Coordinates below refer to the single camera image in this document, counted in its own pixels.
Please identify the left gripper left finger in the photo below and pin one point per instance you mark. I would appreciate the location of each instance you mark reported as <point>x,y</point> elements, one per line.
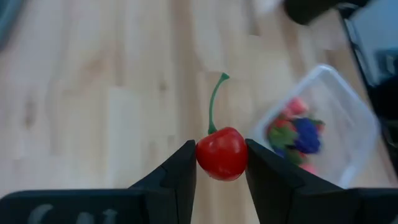
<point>161,193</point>

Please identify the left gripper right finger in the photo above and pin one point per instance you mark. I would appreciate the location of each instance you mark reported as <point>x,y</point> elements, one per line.
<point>295,193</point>

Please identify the pink peach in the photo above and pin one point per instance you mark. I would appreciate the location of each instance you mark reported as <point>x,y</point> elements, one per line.
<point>297,105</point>
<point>308,168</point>

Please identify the purple grape bunch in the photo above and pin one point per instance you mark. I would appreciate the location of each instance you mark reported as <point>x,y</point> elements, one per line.
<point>307,137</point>

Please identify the red strawberry green leaves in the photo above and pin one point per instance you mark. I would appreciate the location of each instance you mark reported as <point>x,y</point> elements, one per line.
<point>281,133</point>

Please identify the red cherry green stem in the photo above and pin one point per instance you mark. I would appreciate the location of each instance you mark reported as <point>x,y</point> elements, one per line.
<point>222,155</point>

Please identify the clear plastic tupperware container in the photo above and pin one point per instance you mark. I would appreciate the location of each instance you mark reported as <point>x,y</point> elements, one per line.
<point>348,124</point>

